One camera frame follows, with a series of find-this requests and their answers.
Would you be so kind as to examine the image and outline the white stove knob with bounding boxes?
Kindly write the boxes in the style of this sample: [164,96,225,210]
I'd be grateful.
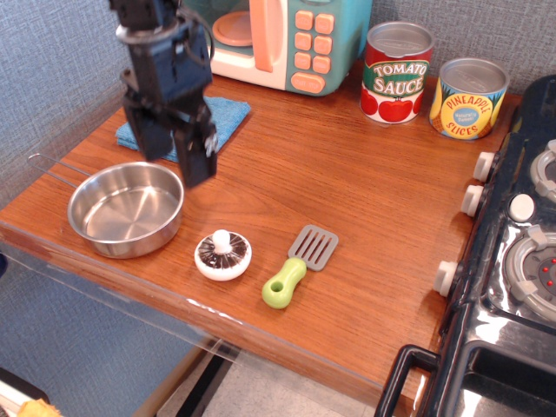
[460,185,484,217]
[433,261,458,297]
[473,152,496,182]

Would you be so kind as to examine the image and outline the green grey toy spatula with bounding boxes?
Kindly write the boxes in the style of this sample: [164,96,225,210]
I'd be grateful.
[261,224,339,309]

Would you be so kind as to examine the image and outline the clear acrylic table guard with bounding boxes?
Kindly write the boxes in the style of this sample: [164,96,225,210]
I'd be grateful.
[1,220,441,401]

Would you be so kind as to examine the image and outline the tomato sauce can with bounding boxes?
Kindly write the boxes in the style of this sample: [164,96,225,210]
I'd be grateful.
[360,21,435,124]

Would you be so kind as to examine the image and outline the white stove knob upper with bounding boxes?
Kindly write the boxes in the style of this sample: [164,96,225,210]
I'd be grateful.
[473,152,496,182]

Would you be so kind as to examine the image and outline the black toy stove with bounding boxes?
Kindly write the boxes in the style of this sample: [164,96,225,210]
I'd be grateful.
[375,76,555,416]

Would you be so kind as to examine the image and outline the white stove knob lower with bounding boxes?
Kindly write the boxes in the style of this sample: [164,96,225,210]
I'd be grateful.
[433,261,458,297]

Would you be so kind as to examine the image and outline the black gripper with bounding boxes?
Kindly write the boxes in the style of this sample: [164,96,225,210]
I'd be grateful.
[116,17,218,188]

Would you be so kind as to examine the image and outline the teal toy microwave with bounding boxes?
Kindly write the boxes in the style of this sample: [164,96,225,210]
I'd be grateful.
[184,0,373,96]

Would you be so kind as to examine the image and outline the white stove knob middle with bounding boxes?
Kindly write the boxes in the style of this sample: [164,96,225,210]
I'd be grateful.
[460,185,484,217]

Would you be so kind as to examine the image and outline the stainless steel pan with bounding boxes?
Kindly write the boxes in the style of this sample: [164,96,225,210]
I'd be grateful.
[27,153,185,259]

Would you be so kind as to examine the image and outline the yellow object bottom corner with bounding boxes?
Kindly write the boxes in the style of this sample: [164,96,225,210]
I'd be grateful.
[17,399,62,417]

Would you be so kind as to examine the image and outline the pineapple slices can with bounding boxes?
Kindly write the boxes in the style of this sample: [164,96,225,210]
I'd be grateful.
[429,57,510,141]

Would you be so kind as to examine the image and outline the white brown toy mushroom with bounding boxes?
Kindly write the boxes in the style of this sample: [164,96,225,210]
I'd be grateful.
[194,229,253,281]

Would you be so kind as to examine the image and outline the blue folded cloth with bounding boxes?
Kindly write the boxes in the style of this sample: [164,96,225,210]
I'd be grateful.
[116,96,251,153]

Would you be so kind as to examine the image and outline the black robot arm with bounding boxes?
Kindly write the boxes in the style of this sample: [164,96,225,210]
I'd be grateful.
[109,1,218,189]

